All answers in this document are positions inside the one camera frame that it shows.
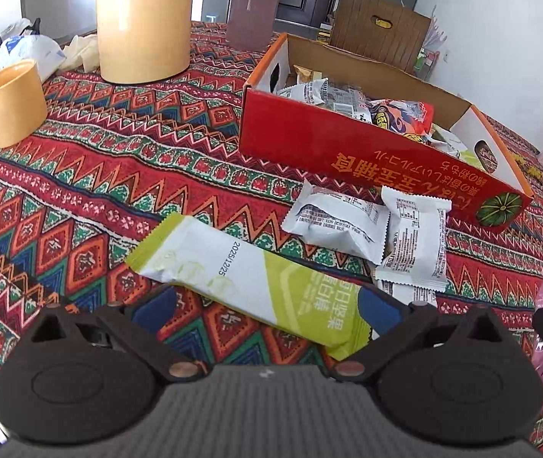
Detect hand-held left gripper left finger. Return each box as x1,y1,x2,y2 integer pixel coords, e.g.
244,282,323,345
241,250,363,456
24,285,203,383

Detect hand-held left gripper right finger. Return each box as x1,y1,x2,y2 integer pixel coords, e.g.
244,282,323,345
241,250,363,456
331,284,511,382

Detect green white snack bar packet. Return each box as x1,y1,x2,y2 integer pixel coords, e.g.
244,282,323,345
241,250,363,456
125,213,372,361
431,124,479,163

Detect red cardboard box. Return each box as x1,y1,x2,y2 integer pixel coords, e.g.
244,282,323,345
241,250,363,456
238,32,534,234

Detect red chip bag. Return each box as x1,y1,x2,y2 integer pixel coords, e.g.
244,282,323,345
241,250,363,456
369,99,437,144

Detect patterned red tablecloth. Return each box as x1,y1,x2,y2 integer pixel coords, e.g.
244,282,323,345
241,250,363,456
0,19,543,454

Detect fallen yellow petals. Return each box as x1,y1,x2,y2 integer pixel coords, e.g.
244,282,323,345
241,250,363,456
512,153,543,177

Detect yellow mug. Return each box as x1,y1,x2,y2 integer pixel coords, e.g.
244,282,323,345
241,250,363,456
0,58,48,158

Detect cream crumpled cloth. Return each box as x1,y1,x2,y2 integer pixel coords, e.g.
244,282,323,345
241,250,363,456
59,33,101,73

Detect yellow thermos jug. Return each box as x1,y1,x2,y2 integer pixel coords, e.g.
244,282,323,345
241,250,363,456
95,0,201,84

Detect white blue plastic bag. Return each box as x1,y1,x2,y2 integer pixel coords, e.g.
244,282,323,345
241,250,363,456
0,19,67,77

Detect wire rack with bottles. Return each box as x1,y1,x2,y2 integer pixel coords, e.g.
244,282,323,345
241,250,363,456
414,5,448,82

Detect pink ring vase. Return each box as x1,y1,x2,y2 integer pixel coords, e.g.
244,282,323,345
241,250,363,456
217,0,300,53

